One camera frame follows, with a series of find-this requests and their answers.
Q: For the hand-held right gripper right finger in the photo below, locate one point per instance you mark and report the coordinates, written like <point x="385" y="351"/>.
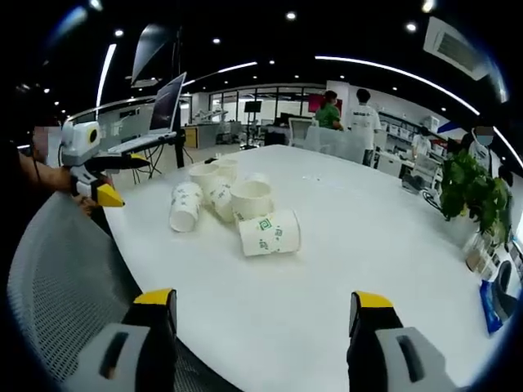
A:
<point x="388" y="359"/>

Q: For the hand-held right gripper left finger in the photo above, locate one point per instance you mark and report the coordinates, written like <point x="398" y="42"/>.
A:
<point x="122" y="355"/>

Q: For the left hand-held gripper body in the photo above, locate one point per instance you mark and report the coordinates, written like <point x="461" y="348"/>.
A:
<point x="77" y="141"/>

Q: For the pile of white paper cups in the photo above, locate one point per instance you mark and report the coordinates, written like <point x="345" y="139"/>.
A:
<point x="261" y="234"/>

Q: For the person's left hand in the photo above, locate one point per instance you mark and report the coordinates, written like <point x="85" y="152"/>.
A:
<point x="86" y="205"/>

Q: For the black laptop stand pole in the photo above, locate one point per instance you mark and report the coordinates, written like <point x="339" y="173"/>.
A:
<point x="179" y="151"/>

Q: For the silver laptop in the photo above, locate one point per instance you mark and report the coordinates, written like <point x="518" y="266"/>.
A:
<point x="165" y="108"/>

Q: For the grey mesh chair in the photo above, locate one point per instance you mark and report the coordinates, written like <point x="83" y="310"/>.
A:
<point x="61" y="261"/>

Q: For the yellow cabinet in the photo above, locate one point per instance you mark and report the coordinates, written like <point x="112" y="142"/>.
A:
<point x="191" y="136"/>

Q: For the blue wipes packet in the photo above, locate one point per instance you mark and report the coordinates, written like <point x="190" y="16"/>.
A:
<point x="489" y="312"/>

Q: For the studio softbox light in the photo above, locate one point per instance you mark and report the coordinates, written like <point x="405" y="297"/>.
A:
<point x="149" y="53"/>

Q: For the black rounded device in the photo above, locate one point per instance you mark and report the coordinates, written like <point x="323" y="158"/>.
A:
<point x="504" y="286"/>

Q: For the small boxes beside plant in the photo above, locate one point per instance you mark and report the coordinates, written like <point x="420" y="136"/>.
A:
<point x="486" y="255"/>

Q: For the white table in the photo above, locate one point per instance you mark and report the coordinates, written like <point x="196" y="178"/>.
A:
<point x="327" y="228"/>

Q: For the black monitor on stand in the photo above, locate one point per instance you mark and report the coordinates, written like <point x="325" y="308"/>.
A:
<point x="252" y="108"/>

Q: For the green potted plant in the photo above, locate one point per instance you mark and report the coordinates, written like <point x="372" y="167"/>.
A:
<point x="474" y="192"/>

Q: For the white office chair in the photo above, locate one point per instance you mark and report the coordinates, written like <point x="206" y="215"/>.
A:
<point x="300" y="130"/>

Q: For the ceiling air conditioner vent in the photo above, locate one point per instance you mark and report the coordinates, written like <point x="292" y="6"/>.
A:
<point x="457" y="47"/>

